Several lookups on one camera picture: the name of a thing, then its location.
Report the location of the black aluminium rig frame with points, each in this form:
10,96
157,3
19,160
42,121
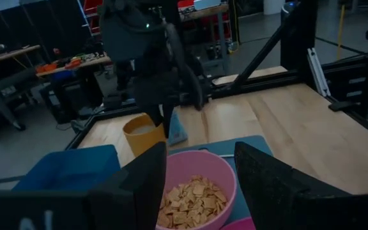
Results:
267,80

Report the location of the wooden workshop table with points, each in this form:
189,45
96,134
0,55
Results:
11,54

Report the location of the blue-grey placemat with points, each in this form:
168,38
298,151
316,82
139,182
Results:
251,147

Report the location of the light blue cinnamon cereal box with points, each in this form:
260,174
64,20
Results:
178,131

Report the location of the silver metal bracket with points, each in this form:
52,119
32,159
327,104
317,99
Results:
318,73

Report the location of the wooden table with white device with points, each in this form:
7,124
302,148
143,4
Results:
203,13

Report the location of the wooden table with orange items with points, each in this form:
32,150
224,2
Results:
85,62

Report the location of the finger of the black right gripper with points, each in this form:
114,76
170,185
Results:
156,116
168,121

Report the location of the red shelf rack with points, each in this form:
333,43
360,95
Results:
94,6

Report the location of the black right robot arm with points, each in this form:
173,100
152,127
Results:
123,38

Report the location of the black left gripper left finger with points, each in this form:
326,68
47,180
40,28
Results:
136,195

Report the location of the blue plastic tray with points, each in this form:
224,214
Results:
69,167

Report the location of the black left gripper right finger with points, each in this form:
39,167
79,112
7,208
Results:
267,191

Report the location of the heap of cereal squares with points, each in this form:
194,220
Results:
192,204

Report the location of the white bin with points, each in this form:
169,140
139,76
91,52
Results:
273,6

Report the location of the pink plastic bowl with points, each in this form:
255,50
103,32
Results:
190,164

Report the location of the orange plastic cup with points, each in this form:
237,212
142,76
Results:
142,139

